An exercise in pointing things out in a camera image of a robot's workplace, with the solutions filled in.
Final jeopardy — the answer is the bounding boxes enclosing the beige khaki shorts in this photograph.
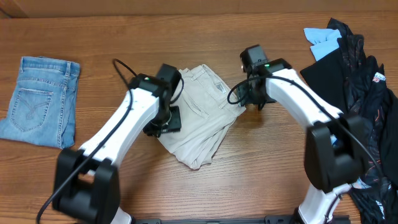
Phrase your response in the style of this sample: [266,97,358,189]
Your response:
[159,64,246,170]

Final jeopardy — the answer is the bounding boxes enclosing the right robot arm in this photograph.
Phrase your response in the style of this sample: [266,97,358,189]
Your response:
[235,45,368,223]

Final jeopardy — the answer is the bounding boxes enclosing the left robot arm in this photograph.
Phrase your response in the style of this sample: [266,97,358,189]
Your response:
[47,64,183,224]

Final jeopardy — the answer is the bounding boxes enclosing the light blue garment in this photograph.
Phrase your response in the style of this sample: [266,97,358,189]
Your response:
[303,28,341,61]

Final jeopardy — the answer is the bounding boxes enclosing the black patterned garment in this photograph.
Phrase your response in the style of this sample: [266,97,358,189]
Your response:
[300,19,397,223]

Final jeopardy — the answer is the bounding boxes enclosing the folded blue denim jeans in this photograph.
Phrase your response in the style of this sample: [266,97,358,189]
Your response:
[1,57,80,149]

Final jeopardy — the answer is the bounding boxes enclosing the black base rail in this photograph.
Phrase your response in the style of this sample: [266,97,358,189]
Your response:
[132,215,294,224]

